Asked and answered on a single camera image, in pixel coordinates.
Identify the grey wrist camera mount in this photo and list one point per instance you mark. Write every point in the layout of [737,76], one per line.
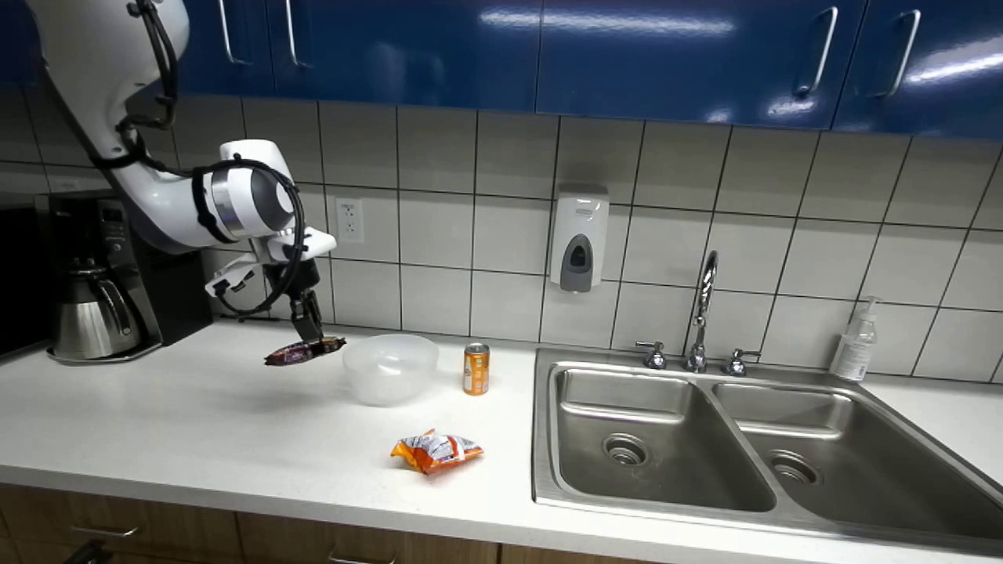
[313,244]

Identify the snickers chocolate bar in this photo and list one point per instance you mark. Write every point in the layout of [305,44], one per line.
[305,348]

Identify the orange snack bag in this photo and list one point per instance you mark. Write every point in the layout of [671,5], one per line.
[437,451]

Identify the black countertop appliance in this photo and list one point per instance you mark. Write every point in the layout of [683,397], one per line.
[20,283]

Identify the stainless steel carafe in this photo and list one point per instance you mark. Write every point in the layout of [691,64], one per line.
[96,314]

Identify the blue upper cabinets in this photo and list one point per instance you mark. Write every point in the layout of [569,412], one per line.
[629,50]

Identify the small brown bottle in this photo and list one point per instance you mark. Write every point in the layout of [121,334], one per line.
[479,367]

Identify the chrome faucet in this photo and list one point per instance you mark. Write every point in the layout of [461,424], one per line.
[702,302]

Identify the stainless steel double sink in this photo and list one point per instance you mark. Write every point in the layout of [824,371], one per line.
[669,450]

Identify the white wall outlet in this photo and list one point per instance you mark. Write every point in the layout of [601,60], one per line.
[350,222]

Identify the white wall soap dispenser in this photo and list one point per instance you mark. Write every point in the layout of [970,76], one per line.
[579,239]

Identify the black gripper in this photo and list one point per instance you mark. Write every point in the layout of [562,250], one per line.
[293,277]

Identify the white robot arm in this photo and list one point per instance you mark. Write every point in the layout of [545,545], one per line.
[96,64]

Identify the black coffee maker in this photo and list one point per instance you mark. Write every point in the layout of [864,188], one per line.
[72,235]

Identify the clear soap bottle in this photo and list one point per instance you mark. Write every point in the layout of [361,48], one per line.
[853,346]

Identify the chrome faucet knob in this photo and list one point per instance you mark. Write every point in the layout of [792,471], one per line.
[654,355]
[740,360]

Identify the wooden base cabinet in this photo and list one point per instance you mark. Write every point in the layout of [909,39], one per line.
[208,534]

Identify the translucent white plastic bowl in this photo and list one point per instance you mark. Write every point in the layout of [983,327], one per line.
[393,371]

